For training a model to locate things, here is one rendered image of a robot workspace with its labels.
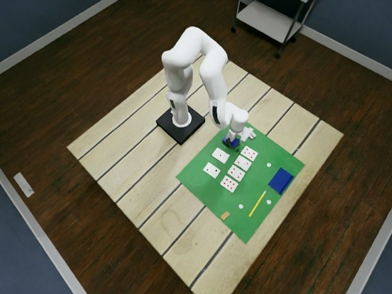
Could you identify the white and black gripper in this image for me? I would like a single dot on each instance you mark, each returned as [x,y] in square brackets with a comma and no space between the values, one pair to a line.
[230,137]

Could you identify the green felt mat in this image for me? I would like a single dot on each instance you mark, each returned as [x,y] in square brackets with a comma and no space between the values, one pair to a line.
[255,181]

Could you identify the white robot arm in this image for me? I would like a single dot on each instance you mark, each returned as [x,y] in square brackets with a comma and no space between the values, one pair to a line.
[182,56]

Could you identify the white playing card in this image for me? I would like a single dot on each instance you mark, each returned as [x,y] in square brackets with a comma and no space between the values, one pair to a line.
[243,163]
[236,173]
[229,183]
[212,170]
[220,155]
[249,153]

